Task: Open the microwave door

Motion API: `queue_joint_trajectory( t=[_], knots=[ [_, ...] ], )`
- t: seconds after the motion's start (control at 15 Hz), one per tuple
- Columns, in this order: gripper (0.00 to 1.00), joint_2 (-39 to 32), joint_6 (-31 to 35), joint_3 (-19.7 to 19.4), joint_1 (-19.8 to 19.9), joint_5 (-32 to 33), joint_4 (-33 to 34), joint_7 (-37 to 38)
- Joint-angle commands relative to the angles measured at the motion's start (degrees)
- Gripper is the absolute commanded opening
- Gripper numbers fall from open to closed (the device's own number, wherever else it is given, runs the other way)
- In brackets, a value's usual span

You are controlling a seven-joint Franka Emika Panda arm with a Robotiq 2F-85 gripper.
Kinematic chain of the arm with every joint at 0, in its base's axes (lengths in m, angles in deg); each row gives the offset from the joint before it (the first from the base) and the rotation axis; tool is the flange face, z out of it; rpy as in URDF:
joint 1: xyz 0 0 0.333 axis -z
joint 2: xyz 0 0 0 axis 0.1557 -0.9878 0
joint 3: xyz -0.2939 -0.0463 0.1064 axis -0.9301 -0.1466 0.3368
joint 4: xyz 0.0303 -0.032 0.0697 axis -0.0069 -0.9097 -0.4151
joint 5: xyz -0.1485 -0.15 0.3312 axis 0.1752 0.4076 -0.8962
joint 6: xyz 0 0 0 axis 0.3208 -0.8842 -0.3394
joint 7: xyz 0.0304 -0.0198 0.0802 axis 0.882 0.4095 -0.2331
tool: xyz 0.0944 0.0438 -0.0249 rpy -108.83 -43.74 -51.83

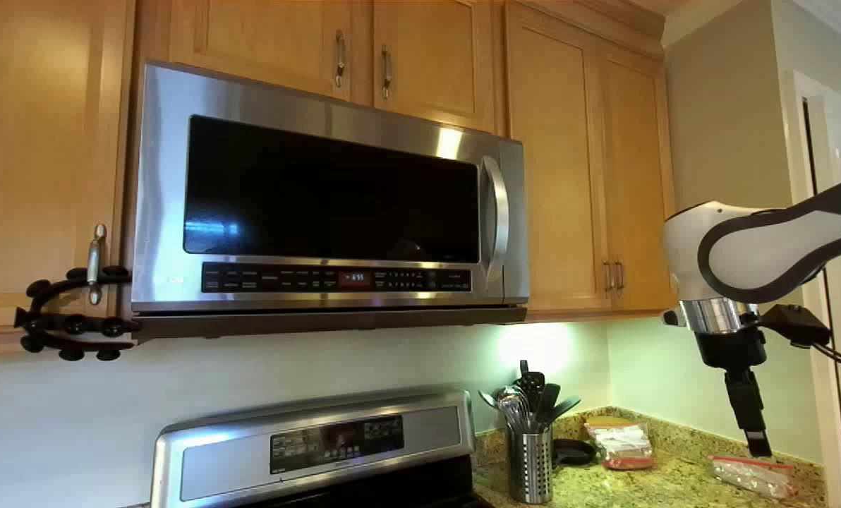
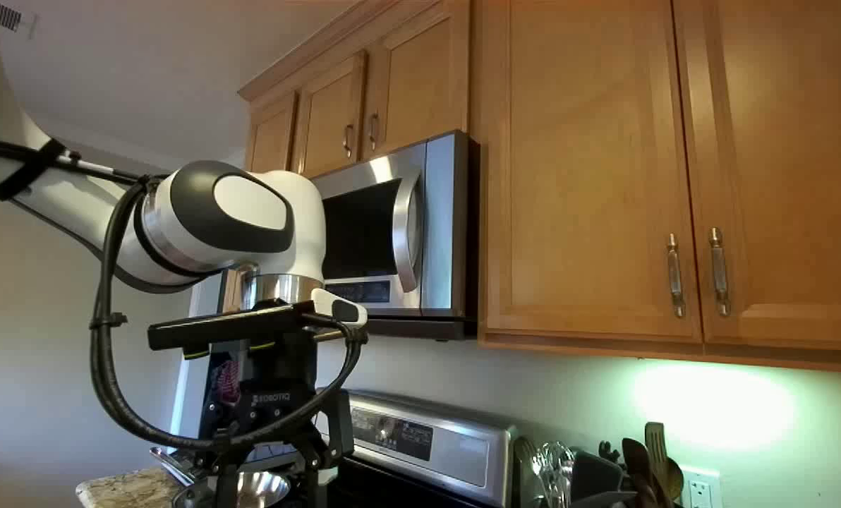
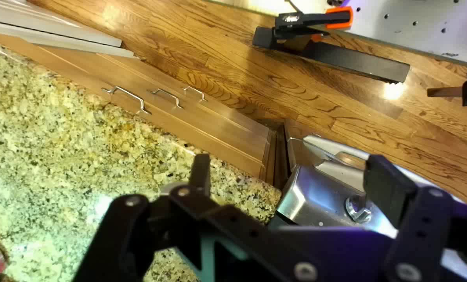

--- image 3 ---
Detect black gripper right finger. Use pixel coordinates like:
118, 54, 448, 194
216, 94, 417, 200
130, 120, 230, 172
364, 155, 451, 282

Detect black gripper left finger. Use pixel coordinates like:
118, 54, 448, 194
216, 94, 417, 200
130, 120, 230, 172
72, 152, 213, 282

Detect white pegboard robot base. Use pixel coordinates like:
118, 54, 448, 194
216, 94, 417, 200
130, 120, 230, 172
212, 0, 467, 68

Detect stainless steel stove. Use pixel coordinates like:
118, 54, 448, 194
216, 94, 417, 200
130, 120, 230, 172
273, 134, 447, 238

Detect wooden base cabinet drawers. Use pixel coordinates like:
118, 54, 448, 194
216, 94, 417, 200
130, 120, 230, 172
0, 34, 288, 184

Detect black orange bar clamp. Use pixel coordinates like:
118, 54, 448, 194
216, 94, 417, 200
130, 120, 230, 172
252, 6, 411, 83

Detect white baseboard trim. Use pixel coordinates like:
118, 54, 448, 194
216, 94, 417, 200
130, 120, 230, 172
0, 0, 135, 58

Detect silver drawer handle near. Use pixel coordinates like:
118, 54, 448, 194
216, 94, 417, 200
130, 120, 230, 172
103, 84, 152, 114

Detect silver drawer handle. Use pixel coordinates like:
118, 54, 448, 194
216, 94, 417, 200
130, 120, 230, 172
103, 84, 152, 114
183, 86, 205, 101
151, 87, 183, 109

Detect silver drawer handle middle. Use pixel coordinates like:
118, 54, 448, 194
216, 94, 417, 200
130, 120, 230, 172
151, 87, 183, 109

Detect silver drawer handle far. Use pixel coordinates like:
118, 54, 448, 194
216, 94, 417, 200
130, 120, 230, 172
183, 86, 205, 101

